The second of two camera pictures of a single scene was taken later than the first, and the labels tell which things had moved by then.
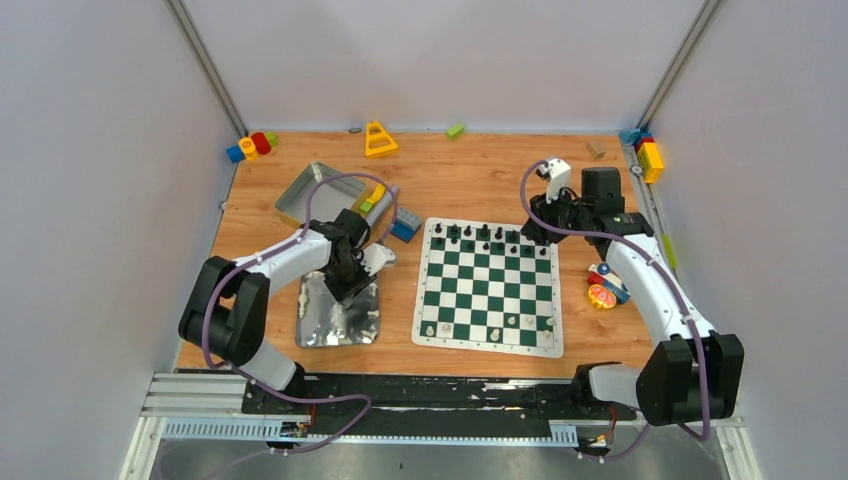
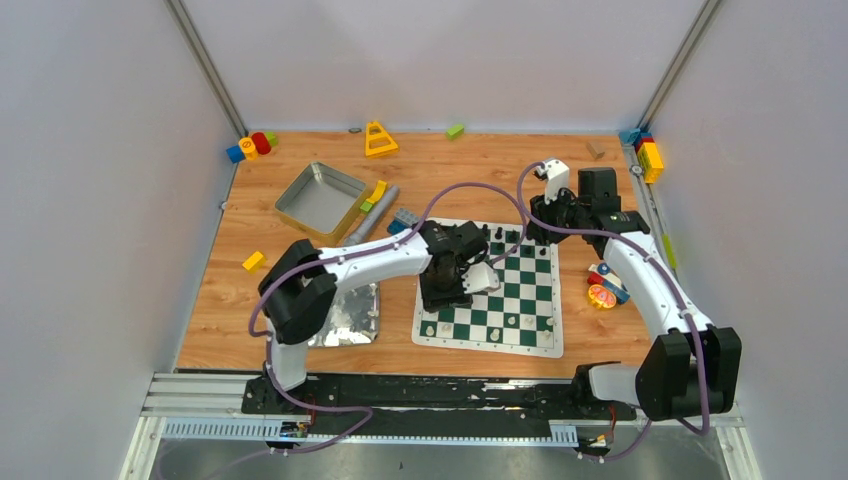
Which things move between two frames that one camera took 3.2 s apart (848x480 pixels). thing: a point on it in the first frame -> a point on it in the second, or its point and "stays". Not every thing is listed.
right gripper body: [561, 213] stays
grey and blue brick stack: [405, 225] stays
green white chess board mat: [486, 286] stays
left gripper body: [347, 285] -> [439, 290]
